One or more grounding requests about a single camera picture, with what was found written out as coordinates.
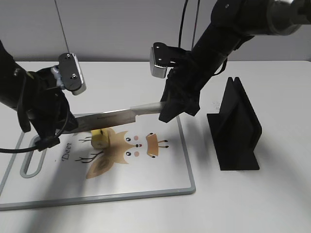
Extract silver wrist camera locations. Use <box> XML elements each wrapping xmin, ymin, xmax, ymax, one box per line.
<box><xmin>58</xmin><ymin>53</ymin><xmax>86</xmax><ymax>96</ymax></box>
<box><xmin>150</xmin><ymin>42</ymin><xmax>182</xmax><ymax>79</ymax></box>

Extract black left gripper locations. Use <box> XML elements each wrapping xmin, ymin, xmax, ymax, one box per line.
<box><xmin>24</xmin><ymin>69</ymin><xmax>79</xmax><ymax>143</ymax></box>

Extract white deer print cutting board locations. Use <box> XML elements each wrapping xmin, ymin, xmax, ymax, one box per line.
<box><xmin>0</xmin><ymin>115</ymin><xmax>195</xmax><ymax>211</ymax></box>

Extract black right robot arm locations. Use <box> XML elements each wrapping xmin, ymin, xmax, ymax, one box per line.
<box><xmin>153</xmin><ymin>0</ymin><xmax>311</xmax><ymax>122</ymax></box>

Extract black knife stand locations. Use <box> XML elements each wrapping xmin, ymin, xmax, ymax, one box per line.
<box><xmin>207</xmin><ymin>77</ymin><xmax>262</xmax><ymax>171</ymax></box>

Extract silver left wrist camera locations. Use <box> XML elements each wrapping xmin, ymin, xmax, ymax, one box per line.
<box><xmin>58</xmin><ymin>53</ymin><xmax>86</xmax><ymax>96</ymax></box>

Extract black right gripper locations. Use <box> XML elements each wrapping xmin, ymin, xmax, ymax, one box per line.
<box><xmin>159</xmin><ymin>52</ymin><xmax>209</xmax><ymax>122</ymax></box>

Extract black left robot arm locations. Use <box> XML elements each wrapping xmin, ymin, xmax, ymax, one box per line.
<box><xmin>0</xmin><ymin>46</ymin><xmax>78</xmax><ymax>142</ymax></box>

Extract black hanging cables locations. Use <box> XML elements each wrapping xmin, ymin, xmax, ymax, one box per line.
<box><xmin>177</xmin><ymin>0</ymin><xmax>201</xmax><ymax>49</ymax></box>

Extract white handled kitchen knife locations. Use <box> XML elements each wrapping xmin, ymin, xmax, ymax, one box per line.
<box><xmin>63</xmin><ymin>101</ymin><xmax>166</xmax><ymax>134</ymax></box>

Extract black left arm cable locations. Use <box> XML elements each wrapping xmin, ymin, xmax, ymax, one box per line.
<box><xmin>0</xmin><ymin>135</ymin><xmax>61</xmax><ymax>153</ymax></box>

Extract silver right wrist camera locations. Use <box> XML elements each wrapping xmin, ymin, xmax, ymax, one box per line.
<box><xmin>150</xmin><ymin>42</ymin><xmax>182</xmax><ymax>79</ymax></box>

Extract banana stub with stem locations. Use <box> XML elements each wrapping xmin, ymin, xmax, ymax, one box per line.
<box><xmin>91</xmin><ymin>129</ymin><xmax>109</xmax><ymax>149</ymax></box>

